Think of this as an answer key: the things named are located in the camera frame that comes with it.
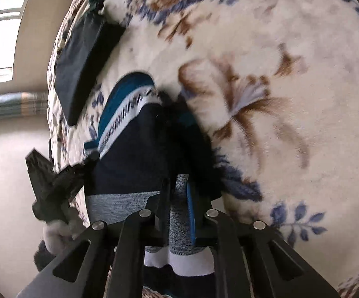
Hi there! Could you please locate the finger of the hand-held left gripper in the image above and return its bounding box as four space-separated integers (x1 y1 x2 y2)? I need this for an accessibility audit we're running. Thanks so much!
70 151 100 187

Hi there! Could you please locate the black folded cloth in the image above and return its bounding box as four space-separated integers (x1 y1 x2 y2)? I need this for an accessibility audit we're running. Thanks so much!
55 14 126 127

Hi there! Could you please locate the striped knit sweater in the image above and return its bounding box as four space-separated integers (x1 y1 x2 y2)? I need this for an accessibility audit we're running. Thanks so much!
83 72 224 298

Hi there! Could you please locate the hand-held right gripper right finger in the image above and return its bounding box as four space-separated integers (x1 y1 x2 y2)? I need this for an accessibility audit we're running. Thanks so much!
186 182 342 298

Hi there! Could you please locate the blue-grey curtain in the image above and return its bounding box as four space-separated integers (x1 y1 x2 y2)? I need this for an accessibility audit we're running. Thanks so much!
0 91 49 120

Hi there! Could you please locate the floral bed blanket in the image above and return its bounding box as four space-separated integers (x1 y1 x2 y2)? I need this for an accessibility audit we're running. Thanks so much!
47 0 359 298

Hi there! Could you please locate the person's left hand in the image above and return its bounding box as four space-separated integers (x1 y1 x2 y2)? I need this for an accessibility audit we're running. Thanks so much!
42 211 87 255

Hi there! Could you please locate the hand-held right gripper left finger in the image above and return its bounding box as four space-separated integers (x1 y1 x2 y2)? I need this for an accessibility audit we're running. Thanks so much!
16 178 172 298

